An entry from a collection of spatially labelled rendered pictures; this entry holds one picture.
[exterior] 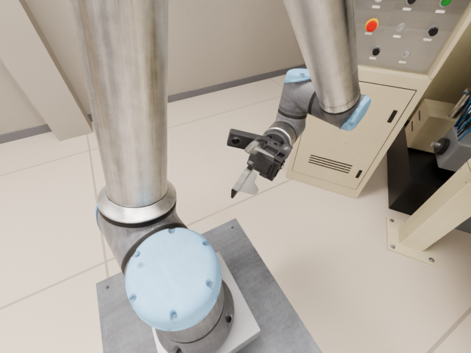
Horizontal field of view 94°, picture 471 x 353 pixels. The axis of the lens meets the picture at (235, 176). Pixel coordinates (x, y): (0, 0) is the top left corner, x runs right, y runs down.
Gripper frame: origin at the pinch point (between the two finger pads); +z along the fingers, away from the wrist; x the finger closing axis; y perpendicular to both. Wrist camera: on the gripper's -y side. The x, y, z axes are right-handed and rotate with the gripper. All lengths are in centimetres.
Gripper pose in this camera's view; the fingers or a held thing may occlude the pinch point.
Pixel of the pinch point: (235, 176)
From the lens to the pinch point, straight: 50.1
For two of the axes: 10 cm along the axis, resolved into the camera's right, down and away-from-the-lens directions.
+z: -4.8, 5.3, -7.0
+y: 8.4, 4.9, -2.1
